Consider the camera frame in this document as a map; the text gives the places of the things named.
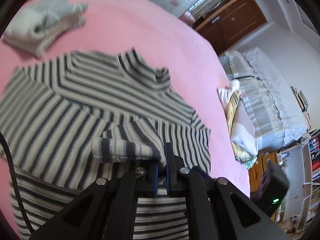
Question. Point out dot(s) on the bookshelf with books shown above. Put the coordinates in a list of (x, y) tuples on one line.
[(309, 143)]

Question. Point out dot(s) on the brown wooden door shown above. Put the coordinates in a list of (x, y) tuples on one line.
[(231, 25)]

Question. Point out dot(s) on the grey covered sofa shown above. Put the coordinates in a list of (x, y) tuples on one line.
[(268, 99)]

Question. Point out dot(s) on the pile of pastel clothes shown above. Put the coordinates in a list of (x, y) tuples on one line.
[(240, 127)]

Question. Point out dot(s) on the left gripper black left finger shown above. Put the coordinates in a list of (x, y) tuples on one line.
[(104, 210)]

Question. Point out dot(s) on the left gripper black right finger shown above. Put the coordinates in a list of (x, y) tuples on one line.
[(216, 208)]

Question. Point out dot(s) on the grey white striped sweater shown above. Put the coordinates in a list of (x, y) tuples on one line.
[(54, 112)]

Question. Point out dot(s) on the folded grey knit sweater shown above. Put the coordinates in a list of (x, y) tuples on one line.
[(35, 27)]

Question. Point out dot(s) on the pink bed blanket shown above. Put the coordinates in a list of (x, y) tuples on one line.
[(163, 41)]

